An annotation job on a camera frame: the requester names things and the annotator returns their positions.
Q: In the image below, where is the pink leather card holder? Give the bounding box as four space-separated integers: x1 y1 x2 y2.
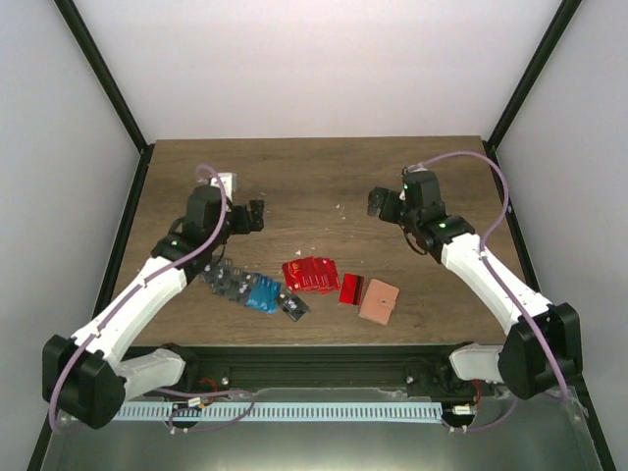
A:
358 279 399 326

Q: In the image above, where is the black VIP card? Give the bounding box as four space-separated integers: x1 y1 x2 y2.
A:
276 290 310 322

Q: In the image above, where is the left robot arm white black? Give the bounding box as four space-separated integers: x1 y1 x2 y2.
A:
42 178 265 429

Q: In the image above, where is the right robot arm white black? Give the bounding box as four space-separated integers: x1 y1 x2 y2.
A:
367 170 583 399

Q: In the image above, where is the black card pile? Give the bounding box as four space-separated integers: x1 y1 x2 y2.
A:
200 257 259 305

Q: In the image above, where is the blue card pile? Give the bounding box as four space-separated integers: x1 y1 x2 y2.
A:
245 275 282 314

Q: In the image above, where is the red VIP card pile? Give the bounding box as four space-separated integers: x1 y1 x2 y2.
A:
282 257 340 293

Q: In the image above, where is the lone red card magnetic stripe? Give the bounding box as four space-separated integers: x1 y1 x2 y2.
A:
339 273 365 306

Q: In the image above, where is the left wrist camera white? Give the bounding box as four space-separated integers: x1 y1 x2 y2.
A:
210 172 237 202

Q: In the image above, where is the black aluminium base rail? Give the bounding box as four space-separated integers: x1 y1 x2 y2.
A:
63 345 580 393

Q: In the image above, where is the left black frame post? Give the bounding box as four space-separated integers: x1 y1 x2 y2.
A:
53 0 150 153

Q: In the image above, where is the black frame post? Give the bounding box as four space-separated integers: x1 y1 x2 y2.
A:
53 0 150 153
485 0 582 150

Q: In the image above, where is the light blue slotted cable duct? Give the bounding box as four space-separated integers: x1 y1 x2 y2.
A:
115 401 443 424

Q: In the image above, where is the right black frame post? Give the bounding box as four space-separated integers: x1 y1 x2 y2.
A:
485 0 582 150

